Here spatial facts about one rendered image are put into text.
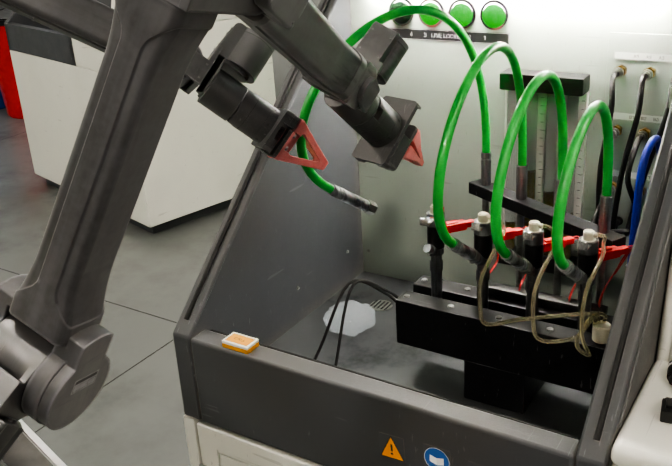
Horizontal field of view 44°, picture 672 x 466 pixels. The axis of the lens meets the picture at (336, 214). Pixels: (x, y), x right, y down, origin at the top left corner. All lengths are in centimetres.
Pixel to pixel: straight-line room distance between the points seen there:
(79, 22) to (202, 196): 321
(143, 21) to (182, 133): 357
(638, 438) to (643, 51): 63
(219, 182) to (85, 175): 371
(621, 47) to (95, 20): 81
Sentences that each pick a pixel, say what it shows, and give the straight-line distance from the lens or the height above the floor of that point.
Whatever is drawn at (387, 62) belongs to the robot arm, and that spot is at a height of 139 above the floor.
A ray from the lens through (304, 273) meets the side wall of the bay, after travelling 161.
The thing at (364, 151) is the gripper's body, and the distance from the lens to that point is 118.
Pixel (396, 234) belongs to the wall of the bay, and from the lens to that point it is 172.
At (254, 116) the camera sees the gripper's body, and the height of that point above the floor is 131.
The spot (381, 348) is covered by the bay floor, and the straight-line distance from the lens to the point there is 152.
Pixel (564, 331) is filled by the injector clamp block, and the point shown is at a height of 98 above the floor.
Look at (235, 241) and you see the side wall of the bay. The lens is 141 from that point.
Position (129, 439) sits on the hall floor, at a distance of 283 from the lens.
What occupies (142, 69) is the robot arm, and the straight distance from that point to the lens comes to 64.
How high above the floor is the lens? 162
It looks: 22 degrees down
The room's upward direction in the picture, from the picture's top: 4 degrees counter-clockwise
